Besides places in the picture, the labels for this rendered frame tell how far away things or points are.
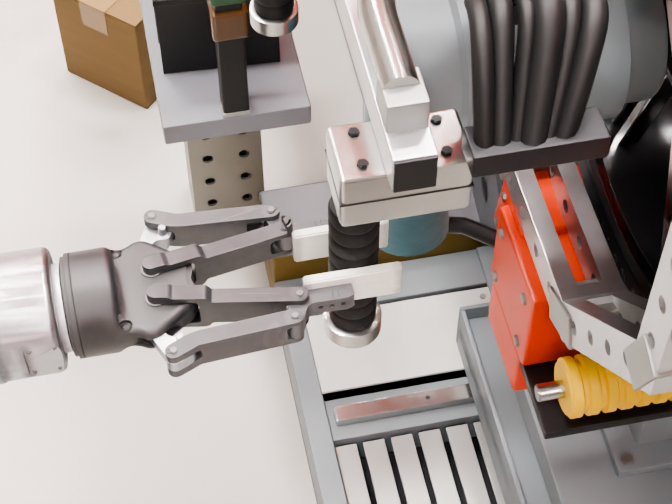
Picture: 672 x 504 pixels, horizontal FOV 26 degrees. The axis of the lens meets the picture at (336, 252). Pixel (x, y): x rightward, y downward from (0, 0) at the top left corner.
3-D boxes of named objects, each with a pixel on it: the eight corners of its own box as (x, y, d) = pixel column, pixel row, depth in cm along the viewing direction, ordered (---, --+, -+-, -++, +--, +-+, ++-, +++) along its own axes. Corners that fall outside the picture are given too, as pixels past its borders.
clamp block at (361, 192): (471, 209, 98) (477, 157, 94) (339, 230, 97) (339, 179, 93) (452, 154, 101) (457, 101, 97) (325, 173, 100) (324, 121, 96)
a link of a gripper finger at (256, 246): (151, 305, 104) (145, 290, 105) (296, 257, 107) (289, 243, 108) (145, 273, 101) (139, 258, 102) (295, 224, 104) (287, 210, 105)
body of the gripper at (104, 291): (66, 290, 107) (191, 270, 109) (77, 386, 102) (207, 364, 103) (50, 227, 101) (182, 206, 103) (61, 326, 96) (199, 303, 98)
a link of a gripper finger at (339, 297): (280, 293, 102) (288, 327, 100) (351, 282, 102) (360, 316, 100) (281, 305, 103) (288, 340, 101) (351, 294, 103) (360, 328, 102)
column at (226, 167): (266, 225, 212) (253, 12, 179) (198, 236, 211) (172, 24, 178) (255, 174, 218) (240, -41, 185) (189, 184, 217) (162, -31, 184)
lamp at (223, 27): (250, 39, 155) (248, 11, 152) (213, 44, 154) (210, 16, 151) (244, 13, 157) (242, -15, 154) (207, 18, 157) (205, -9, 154)
